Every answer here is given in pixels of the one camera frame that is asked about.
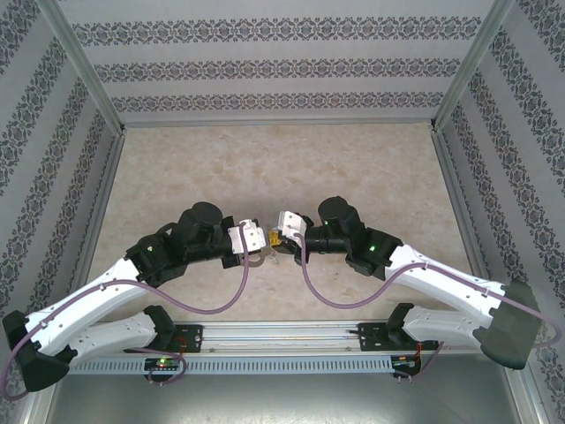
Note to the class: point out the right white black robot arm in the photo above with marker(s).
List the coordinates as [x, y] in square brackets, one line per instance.
[441, 287]

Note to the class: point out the long aluminium frame beam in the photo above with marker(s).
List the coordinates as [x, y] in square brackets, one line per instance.
[278, 123]

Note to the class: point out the small circuit board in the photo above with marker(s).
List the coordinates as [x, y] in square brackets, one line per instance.
[406, 362]
[163, 364]

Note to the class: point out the grey metal base sheet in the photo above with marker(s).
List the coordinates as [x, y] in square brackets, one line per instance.
[282, 402]

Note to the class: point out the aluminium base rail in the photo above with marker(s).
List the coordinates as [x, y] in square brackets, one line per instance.
[282, 338]

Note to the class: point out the aluminium frame corner post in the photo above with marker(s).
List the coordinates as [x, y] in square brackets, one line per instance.
[79, 66]
[474, 66]

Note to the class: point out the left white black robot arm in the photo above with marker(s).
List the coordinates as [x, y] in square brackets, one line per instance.
[88, 291]

